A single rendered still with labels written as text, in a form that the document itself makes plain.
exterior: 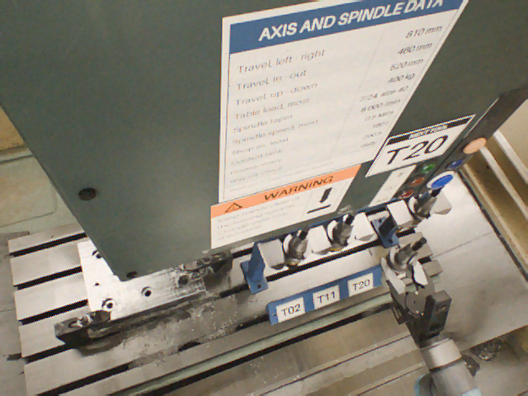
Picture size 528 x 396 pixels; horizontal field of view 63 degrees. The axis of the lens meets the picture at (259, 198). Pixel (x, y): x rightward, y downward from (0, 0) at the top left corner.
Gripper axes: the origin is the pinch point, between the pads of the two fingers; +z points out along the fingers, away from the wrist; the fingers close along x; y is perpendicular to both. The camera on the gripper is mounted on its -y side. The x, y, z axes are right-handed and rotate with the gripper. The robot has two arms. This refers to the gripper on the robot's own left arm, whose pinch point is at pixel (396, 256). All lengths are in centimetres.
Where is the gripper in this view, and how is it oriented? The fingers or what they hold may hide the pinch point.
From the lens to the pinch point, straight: 106.5
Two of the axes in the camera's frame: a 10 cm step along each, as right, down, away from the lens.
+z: -3.4, -8.6, 3.8
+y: -1.1, 4.4, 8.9
